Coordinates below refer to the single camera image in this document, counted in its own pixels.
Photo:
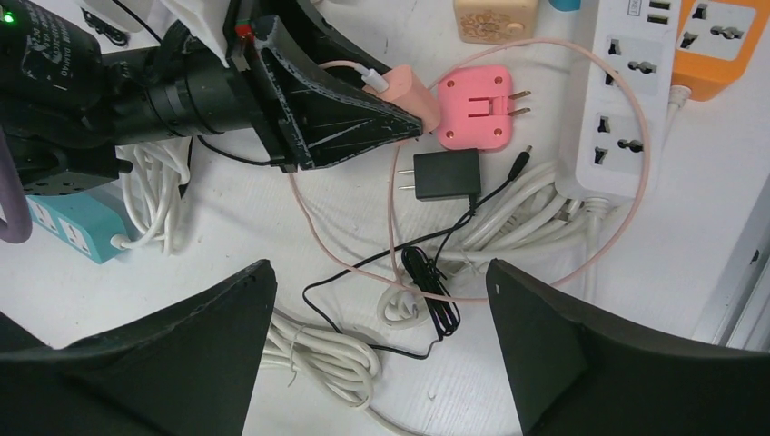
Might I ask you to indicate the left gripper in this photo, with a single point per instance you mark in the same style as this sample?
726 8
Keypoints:
270 80

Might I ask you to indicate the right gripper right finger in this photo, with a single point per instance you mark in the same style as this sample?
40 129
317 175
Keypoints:
576 369

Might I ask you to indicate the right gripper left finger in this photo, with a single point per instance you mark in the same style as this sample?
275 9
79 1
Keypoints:
188 369

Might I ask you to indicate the black power adapter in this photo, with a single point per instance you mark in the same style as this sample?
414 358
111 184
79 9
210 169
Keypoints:
437 176

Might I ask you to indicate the teal power strip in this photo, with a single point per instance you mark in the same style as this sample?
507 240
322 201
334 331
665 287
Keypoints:
85 221

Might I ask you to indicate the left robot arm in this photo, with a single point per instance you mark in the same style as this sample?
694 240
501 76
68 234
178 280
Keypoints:
66 107

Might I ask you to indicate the pink flat adapter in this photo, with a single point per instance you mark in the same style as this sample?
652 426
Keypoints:
477 106

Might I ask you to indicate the beige cube adapter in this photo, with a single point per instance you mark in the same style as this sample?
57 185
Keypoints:
495 22

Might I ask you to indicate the white power strip right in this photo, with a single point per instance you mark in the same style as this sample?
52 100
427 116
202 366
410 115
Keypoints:
601 147

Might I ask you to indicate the orange power strip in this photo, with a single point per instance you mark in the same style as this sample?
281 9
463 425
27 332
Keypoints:
716 41

